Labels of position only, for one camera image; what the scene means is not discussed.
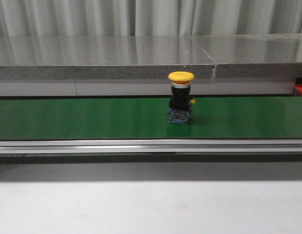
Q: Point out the green conveyor belt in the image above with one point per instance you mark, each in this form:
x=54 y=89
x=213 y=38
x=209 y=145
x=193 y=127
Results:
x=100 y=118

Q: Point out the grey stone slab right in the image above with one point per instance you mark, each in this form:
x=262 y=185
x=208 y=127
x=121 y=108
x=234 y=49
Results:
x=254 y=56

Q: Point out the grey stone slab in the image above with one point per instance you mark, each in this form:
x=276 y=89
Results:
x=98 y=58
x=254 y=56

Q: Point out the grey stone slab left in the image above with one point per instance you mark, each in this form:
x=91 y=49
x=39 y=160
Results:
x=98 y=58

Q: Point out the white panel under slabs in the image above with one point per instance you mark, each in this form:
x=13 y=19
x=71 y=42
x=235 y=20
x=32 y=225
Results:
x=144 y=87

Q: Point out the white pleated curtain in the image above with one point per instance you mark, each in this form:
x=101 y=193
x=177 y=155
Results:
x=148 y=17

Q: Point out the aluminium conveyor side rail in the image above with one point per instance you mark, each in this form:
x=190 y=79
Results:
x=152 y=146

